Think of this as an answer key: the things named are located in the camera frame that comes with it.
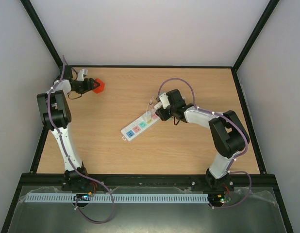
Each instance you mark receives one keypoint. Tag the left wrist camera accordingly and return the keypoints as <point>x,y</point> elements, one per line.
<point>82,74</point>

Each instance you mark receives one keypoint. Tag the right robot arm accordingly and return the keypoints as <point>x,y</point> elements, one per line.
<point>228,133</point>

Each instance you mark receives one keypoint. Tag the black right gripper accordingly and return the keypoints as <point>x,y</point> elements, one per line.
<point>161,114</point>

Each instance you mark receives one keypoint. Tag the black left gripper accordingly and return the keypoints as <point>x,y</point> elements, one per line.
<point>89,85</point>

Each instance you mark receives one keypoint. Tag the red cube socket adapter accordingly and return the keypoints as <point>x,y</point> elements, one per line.
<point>101,86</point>

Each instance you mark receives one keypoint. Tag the white multicolour power strip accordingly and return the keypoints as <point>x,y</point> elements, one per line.
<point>138,126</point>

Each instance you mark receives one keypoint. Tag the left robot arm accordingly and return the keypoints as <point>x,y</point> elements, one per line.
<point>56,117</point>

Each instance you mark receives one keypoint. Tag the white usb charger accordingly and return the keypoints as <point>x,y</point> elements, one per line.
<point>147,116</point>

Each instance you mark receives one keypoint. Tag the light blue slotted cable duct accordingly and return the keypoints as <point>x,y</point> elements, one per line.
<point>117,198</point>

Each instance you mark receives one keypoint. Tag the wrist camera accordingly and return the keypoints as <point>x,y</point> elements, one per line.
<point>163,98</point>
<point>82,74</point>

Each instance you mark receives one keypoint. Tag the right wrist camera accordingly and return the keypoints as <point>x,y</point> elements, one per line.
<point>163,98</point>

